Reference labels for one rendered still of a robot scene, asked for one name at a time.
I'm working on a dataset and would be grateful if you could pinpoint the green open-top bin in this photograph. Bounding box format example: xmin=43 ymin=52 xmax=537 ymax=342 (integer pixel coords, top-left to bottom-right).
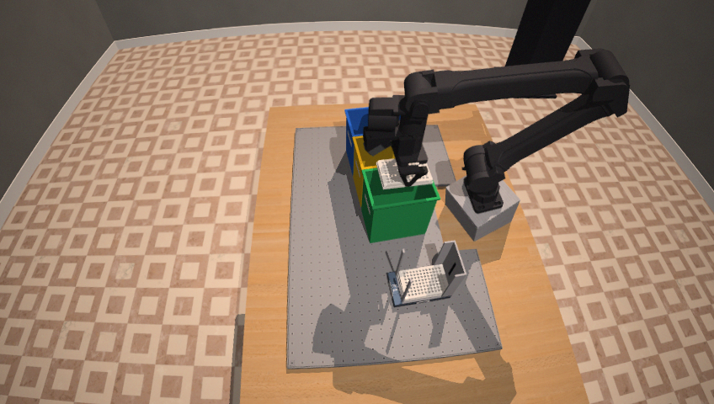
xmin=361 ymin=168 xmax=440 ymax=243

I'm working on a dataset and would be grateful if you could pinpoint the blue open-top bin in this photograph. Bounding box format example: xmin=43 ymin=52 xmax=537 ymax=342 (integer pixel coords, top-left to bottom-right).
xmin=345 ymin=107 xmax=369 ymax=175

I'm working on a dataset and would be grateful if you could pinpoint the yellow open bin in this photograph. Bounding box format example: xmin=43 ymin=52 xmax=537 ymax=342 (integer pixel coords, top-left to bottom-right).
xmin=353 ymin=136 xmax=395 ymax=207

